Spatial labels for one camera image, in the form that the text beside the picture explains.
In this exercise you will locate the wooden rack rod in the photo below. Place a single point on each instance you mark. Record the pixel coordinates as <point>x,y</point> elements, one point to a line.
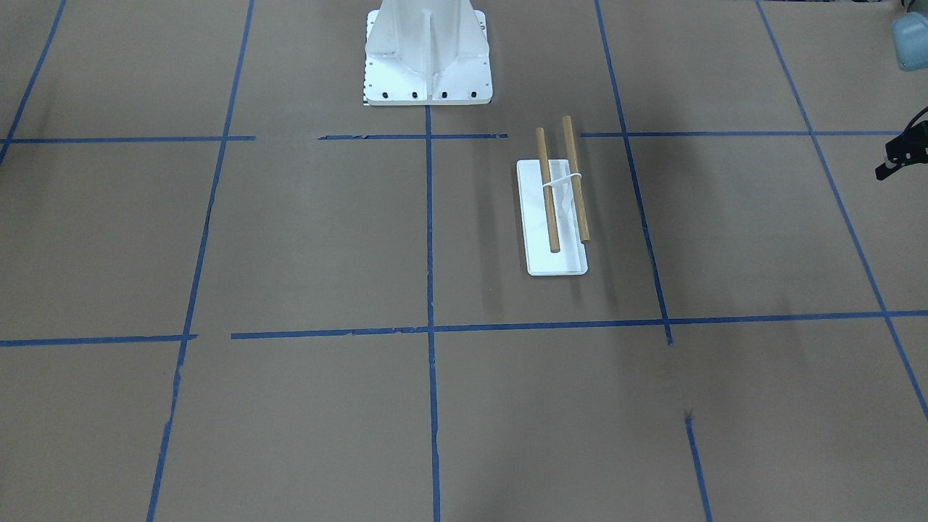
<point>576,180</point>
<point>550,213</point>

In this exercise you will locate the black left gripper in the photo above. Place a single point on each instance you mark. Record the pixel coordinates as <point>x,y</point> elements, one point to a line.
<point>906,151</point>

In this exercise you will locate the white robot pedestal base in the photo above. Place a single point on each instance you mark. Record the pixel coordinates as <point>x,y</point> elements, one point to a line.
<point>427,53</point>

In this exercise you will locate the white towel rack base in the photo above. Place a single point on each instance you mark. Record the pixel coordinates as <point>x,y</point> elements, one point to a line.
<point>571,260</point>

